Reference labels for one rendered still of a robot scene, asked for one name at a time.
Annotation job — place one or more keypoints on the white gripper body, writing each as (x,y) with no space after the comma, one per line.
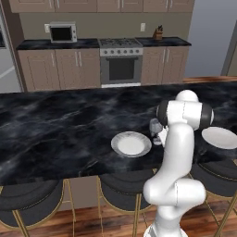
(163,134)

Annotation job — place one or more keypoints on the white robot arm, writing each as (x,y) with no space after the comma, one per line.
(179,154)

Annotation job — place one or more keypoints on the clear wine glass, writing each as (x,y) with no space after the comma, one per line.
(154,125)

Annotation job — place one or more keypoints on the grey-rimmed white plate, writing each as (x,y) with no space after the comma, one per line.
(131,144)

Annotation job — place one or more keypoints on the plain white plate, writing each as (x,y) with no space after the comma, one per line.
(220,138)

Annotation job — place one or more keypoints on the black stool with gold legs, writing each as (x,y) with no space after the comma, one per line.
(123,188)
(27,197)
(217,179)

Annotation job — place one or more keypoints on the narrow beige base cupboards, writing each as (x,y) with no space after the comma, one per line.
(165,64)

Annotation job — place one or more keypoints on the steel stove with oven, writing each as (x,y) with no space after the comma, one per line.
(121,63)

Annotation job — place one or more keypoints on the wooden knife block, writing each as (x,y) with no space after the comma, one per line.
(158,33)

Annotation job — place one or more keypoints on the wide beige base cupboards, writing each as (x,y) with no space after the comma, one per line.
(58,69)

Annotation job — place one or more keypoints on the white microwave oven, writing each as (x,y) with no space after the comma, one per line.
(63,32)

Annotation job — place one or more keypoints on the steel fridge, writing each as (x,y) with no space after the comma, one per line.
(7,61)

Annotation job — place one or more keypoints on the white wall socket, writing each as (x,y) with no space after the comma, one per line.
(143,27)
(47,28)

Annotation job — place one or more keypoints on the beige wall cupboards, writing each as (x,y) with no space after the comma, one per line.
(102,5)

